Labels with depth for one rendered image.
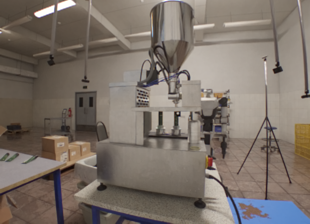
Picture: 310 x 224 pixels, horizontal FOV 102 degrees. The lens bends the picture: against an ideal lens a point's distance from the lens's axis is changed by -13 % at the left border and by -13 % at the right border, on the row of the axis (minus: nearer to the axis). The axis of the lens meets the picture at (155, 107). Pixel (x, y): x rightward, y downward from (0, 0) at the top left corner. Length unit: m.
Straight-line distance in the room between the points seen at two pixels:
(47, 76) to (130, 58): 5.85
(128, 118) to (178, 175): 0.38
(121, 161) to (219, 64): 6.30
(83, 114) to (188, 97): 8.30
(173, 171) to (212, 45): 6.54
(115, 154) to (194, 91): 0.52
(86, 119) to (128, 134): 7.86
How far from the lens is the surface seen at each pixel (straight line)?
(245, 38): 7.37
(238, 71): 6.84
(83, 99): 8.79
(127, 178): 0.84
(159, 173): 0.76
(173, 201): 0.83
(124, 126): 0.81
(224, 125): 2.17
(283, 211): 1.23
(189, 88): 0.65
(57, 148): 3.18
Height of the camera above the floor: 1.21
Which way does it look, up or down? level
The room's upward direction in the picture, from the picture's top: straight up
